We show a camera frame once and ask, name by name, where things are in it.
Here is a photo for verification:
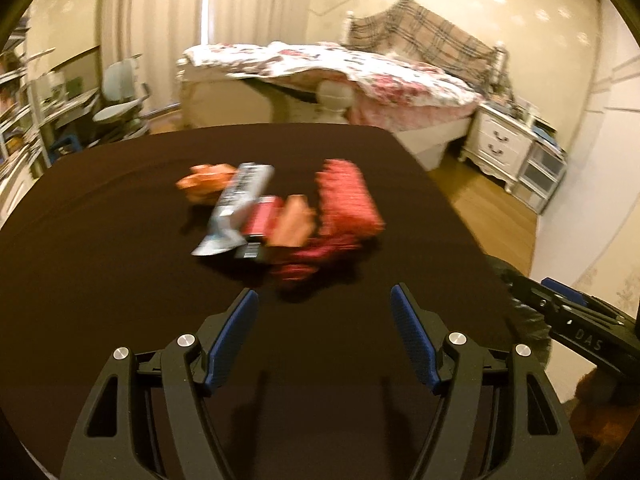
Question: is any desk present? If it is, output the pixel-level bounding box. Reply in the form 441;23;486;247
30;87;101;161

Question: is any orange paper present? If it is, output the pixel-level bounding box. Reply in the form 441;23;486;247
270;195;317;248

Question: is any bed with floral quilt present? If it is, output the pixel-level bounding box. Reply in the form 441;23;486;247
177;10;511;171

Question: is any cream curtain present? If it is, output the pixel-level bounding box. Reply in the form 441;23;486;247
100;0;321;126

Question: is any red packet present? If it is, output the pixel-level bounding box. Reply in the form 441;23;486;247
234;195;282;262

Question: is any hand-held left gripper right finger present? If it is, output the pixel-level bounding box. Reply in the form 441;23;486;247
390;282;586;480

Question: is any grey office chair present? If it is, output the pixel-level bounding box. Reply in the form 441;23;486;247
92;57;151;138

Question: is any white wardrobe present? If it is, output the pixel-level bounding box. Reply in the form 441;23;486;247
530;0;640;306

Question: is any plaid blanket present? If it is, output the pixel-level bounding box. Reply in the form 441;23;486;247
347;0;503;83

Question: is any bookshelf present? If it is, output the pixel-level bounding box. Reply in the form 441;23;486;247
0;25;46;221

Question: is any dark brown tablecloth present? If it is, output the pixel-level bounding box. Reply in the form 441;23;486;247
0;124;556;480

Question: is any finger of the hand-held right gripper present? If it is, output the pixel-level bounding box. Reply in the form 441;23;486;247
509;274;568;328
541;277;631;318

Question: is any orange wrapper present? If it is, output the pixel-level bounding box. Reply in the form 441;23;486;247
176;162;236;206

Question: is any plastic drawer unit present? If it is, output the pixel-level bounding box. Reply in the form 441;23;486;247
515;130;568;213

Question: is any silver snack packet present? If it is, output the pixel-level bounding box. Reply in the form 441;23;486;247
192;162;276;258

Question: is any floral quilt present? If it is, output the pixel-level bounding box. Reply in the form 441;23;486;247
177;40;486;126

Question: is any white nightstand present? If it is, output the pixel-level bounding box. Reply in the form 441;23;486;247
460;102;536;193

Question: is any nightstand clutter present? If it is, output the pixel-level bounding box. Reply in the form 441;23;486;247
480;80;558;136

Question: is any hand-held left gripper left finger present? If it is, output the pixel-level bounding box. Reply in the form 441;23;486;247
60;287;261;480

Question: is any red foam fruit net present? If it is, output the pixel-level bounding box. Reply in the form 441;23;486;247
315;157;386;241

